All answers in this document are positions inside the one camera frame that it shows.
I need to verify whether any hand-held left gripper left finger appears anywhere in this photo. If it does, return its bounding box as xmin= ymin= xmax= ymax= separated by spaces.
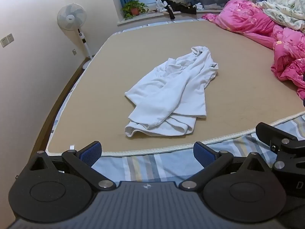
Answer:
xmin=30 ymin=141 xmax=116 ymax=192

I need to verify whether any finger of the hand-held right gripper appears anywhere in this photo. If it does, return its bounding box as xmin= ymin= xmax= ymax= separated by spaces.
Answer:
xmin=255 ymin=122 xmax=298 ymax=148

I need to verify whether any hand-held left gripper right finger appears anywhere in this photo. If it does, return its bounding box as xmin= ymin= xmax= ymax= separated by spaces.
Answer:
xmin=179 ymin=141 xmax=272 ymax=192

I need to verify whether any white garment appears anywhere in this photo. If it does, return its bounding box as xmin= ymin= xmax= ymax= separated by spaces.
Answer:
xmin=124 ymin=45 xmax=219 ymax=138

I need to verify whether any striped bed sheet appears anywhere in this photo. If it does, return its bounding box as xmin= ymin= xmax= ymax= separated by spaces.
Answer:
xmin=45 ymin=19 xmax=305 ymax=186

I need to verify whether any beige bed mat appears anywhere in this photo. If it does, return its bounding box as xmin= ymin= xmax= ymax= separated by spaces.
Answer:
xmin=45 ymin=19 xmax=305 ymax=156

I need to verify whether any pink floral quilt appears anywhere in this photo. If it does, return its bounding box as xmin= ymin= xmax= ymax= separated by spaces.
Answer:
xmin=201 ymin=0 xmax=305 ymax=98

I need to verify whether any white leaf print quilt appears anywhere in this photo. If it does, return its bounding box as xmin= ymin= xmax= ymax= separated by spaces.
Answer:
xmin=256 ymin=0 xmax=305 ymax=32

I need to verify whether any white standing fan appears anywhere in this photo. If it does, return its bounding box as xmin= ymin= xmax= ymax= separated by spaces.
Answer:
xmin=57 ymin=3 xmax=94 ymax=70

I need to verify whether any potted green plant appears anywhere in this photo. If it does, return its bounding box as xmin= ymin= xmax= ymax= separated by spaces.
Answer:
xmin=121 ymin=0 xmax=149 ymax=21

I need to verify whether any small white cloth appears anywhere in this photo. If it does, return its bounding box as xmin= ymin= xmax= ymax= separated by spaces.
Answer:
xmin=156 ymin=0 xmax=169 ymax=12

